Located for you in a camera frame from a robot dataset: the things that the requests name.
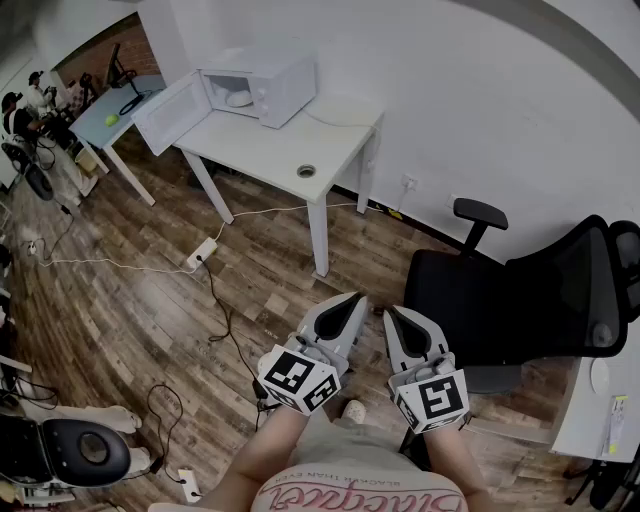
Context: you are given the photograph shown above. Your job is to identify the long white floor cable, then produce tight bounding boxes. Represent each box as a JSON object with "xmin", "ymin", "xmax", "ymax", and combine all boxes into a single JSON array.
[{"xmin": 22, "ymin": 239, "xmax": 199, "ymax": 275}]

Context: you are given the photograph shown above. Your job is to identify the looped black cable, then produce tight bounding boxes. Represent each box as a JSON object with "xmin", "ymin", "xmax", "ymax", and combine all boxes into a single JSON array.
[{"xmin": 146, "ymin": 382, "xmax": 187, "ymax": 485}]

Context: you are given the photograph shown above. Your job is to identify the black ring-base stand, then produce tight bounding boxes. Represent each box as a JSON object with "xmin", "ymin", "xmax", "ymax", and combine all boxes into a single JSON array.
[{"xmin": 118, "ymin": 68, "xmax": 154, "ymax": 117}]

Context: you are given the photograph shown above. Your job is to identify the white microwave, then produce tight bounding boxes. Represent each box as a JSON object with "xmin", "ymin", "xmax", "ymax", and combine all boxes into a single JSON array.
[{"xmin": 131, "ymin": 45, "xmax": 319, "ymax": 157}]

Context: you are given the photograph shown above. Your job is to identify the person's right forearm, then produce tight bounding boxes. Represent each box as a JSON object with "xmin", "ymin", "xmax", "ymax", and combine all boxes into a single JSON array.
[{"xmin": 424, "ymin": 422, "xmax": 501, "ymax": 512}]

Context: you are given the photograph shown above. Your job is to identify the light blue table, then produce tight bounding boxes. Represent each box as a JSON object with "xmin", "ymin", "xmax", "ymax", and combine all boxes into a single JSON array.
[{"xmin": 68, "ymin": 74, "xmax": 166, "ymax": 207}]

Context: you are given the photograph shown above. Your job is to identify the small white power strip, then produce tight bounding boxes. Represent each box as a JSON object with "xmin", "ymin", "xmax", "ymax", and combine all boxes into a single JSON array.
[{"xmin": 177, "ymin": 467, "xmax": 203, "ymax": 504}]

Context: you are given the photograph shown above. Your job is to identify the black mesh office chair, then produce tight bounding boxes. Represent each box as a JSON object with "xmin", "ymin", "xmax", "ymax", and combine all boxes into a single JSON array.
[{"xmin": 402, "ymin": 197, "xmax": 640, "ymax": 396}]

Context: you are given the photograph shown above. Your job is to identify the white table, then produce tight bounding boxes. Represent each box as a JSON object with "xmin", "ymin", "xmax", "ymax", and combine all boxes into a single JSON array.
[{"xmin": 172, "ymin": 94, "xmax": 386, "ymax": 279}]

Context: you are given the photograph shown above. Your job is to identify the black round-hub chair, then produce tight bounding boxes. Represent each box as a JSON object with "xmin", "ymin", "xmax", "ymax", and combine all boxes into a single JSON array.
[
  {"xmin": 0, "ymin": 414, "xmax": 132, "ymax": 501},
  {"xmin": 2, "ymin": 142, "xmax": 55, "ymax": 202}
]

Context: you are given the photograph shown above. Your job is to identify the white round disc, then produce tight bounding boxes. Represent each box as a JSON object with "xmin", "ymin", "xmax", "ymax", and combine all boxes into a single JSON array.
[{"xmin": 589, "ymin": 358, "xmax": 611, "ymax": 396}]

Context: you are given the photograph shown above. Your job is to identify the person's left forearm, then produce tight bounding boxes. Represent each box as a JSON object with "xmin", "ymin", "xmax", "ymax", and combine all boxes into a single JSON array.
[{"xmin": 197, "ymin": 402, "xmax": 314, "ymax": 512}]

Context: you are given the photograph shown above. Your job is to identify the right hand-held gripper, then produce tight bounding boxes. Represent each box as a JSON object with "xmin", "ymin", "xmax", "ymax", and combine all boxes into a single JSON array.
[{"xmin": 382, "ymin": 306, "xmax": 470, "ymax": 434}]

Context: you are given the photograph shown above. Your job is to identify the person's pink print shirt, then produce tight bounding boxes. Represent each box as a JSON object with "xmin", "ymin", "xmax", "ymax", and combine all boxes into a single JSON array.
[{"xmin": 149, "ymin": 464, "xmax": 471, "ymax": 512}]

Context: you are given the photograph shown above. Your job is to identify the person's light grey trousers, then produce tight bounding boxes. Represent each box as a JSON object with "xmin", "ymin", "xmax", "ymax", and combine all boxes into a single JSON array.
[{"xmin": 289, "ymin": 414, "xmax": 421, "ymax": 474}]

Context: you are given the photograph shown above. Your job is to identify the black floor cable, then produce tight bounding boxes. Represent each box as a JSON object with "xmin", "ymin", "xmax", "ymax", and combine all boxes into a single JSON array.
[{"xmin": 197, "ymin": 255, "xmax": 274, "ymax": 434}]

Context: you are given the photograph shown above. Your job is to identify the white packet yellow tag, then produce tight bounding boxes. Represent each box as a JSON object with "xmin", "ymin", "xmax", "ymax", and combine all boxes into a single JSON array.
[{"xmin": 602, "ymin": 394, "xmax": 630, "ymax": 456}]

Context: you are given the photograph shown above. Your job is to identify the white side desk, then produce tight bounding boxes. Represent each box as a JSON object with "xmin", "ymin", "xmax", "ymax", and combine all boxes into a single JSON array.
[{"xmin": 549, "ymin": 355, "xmax": 640, "ymax": 464}]

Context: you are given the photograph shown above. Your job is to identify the white cable to wall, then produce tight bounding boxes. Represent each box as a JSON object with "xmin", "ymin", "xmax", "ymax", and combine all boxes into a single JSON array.
[{"xmin": 213, "ymin": 184, "xmax": 416, "ymax": 244}]

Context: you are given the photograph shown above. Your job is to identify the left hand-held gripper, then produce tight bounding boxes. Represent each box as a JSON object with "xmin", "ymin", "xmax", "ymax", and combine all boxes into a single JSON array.
[{"xmin": 257, "ymin": 293, "xmax": 369, "ymax": 414}]

